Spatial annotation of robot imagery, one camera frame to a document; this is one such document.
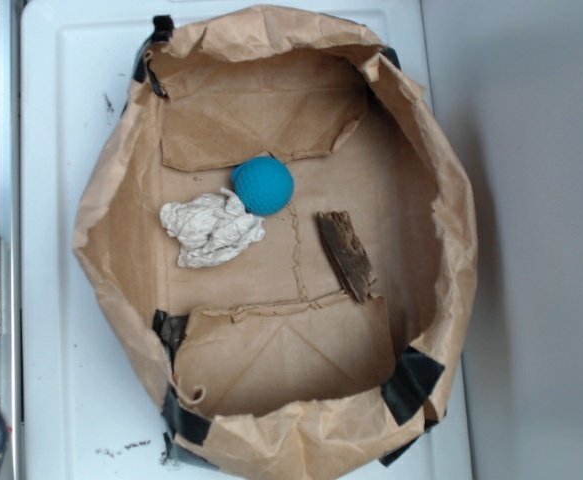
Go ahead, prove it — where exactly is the white paper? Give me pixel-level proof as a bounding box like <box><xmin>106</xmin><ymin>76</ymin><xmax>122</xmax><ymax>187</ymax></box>
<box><xmin>160</xmin><ymin>188</ymin><xmax>265</xmax><ymax>269</ymax></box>

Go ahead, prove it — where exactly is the brown paper bag tray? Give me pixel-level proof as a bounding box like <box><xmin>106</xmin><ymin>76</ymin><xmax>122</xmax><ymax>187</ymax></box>
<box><xmin>74</xmin><ymin>6</ymin><xmax>478</xmax><ymax>479</ymax></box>

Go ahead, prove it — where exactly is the brown bark wood piece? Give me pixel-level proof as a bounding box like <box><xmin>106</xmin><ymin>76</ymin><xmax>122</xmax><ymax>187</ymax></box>
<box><xmin>316</xmin><ymin>211</ymin><xmax>376</xmax><ymax>304</ymax></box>

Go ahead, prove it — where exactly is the blue dimpled ball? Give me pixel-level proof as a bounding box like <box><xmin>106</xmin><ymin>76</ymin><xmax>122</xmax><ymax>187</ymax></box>
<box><xmin>231</xmin><ymin>156</ymin><xmax>295</xmax><ymax>216</ymax></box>

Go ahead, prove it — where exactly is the white plastic table panel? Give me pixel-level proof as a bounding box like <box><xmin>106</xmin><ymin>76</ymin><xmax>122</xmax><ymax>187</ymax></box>
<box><xmin>19</xmin><ymin>0</ymin><xmax>475</xmax><ymax>480</ymax></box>

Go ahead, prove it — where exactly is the aluminium frame rail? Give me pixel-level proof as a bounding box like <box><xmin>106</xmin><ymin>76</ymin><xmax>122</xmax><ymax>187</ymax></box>
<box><xmin>0</xmin><ymin>1</ymin><xmax>25</xmax><ymax>479</ymax></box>

